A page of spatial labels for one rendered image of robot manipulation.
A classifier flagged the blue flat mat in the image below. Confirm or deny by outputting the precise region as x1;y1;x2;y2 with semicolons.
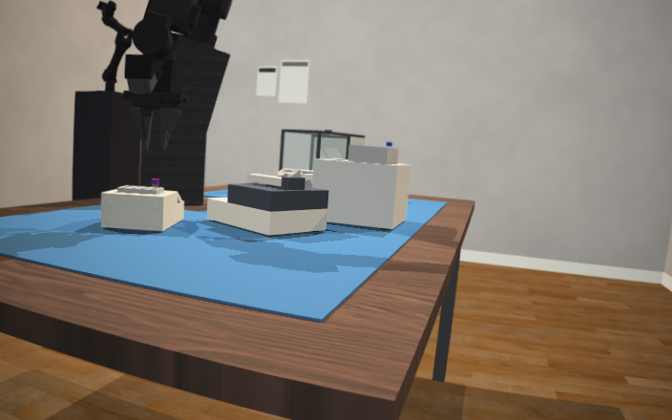
0;199;446;322

